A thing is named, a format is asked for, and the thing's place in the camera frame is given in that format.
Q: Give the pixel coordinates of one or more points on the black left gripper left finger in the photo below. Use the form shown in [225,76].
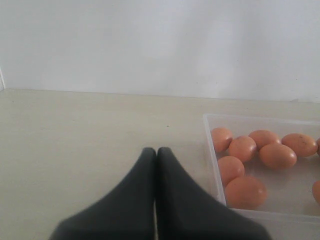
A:
[125,213]

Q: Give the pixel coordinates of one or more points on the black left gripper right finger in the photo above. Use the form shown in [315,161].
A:
[185,211]

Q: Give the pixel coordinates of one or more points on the brown egg left side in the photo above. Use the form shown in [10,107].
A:
[230,168]

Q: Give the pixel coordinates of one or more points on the brown egg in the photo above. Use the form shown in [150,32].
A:
[221,138]
[277,156]
[303,145]
[318,145]
[230,168]
[246,192]
[264,137]
[316,191]

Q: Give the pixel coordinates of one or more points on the brown egg front left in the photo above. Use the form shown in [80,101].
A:
[246,192]

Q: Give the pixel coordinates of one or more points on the brown egg back left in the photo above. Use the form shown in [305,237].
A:
[221,138]

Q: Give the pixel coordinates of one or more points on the brown egg second row left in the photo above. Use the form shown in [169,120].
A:
[243,147]

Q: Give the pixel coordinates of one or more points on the brown egg middle left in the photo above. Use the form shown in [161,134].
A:
[277,156]

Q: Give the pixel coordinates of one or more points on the brown egg far right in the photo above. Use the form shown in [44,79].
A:
[316,191]

